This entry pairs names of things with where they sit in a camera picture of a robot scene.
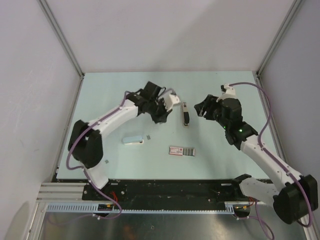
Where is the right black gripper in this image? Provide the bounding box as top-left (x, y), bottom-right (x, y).
top-left (194, 94), bottom-right (230, 130)

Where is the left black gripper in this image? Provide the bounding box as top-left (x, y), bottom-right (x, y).
top-left (147, 97), bottom-right (172, 124)

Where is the black staple remover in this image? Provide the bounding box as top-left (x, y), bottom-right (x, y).
top-left (181, 102), bottom-right (190, 127)

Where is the light blue stapler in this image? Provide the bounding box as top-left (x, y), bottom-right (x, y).
top-left (122, 135), bottom-right (144, 145)

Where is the red staple box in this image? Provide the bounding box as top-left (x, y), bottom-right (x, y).
top-left (168, 146), bottom-right (196, 157)

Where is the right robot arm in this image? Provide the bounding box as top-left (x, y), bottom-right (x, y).
top-left (194, 94), bottom-right (319, 224)

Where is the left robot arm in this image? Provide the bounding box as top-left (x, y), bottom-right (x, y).
top-left (67, 81), bottom-right (180, 200)

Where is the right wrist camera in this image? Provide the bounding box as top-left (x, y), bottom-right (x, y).
top-left (216, 84), bottom-right (237, 103)

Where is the grey cable duct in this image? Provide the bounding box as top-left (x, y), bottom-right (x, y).
top-left (46, 201), bottom-right (236, 215)

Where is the right aluminium frame post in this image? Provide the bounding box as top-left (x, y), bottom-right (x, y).
top-left (256, 0), bottom-right (305, 76)

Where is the aluminium frame post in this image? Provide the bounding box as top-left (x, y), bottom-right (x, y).
top-left (256, 0), bottom-right (305, 76)
top-left (36, 0), bottom-right (84, 78)

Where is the left aluminium frame post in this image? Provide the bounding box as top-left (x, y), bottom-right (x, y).
top-left (36, 0), bottom-right (84, 78)

